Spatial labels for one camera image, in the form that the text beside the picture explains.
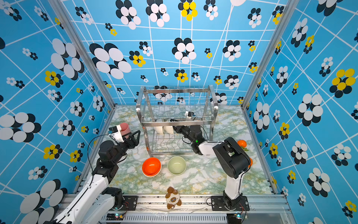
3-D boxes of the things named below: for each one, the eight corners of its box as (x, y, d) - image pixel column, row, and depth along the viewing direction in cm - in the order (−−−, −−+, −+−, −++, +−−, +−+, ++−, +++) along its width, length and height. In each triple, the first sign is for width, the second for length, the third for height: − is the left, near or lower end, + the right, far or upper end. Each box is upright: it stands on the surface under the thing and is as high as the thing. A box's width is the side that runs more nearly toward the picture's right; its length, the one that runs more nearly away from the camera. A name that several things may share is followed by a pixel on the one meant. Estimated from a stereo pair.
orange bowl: (142, 178, 84) (140, 175, 79) (145, 161, 91) (143, 157, 86) (160, 178, 84) (159, 175, 79) (162, 161, 91) (161, 157, 86)
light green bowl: (167, 176, 84) (166, 173, 80) (168, 159, 91) (168, 156, 87) (186, 176, 84) (186, 173, 80) (186, 159, 91) (186, 156, 87)
